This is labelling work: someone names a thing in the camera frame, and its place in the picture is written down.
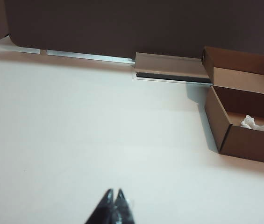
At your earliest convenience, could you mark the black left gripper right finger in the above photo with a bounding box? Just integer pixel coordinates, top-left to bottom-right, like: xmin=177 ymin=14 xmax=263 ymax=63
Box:
xmin=112 ymin=188 xmax=136 ymax=224

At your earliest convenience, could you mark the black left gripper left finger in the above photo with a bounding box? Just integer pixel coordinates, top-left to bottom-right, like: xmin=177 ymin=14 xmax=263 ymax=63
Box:
xmin=85 ymin=188 xmax=115 ymax=224

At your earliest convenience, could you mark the white paper ball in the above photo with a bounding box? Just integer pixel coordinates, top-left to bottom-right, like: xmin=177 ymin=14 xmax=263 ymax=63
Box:
xmin=240 ymin=115 xmax=264 ymax=132

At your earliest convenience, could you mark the brown cardboard box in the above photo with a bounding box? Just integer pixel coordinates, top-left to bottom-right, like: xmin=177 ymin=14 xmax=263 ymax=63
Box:
xmin=201 ymin=46 xmax=264 ymax=167

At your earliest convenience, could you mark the grey fabric desk divider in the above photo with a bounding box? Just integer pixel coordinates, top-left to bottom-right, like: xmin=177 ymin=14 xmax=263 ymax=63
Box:
xmin=4 ymin=0 xmax=264 ymax=70

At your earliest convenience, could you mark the silver divider base rail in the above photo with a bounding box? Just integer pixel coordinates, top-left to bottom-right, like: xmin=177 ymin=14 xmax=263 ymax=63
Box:
xmin=16 ymin=47 xmax=136 ymax=64

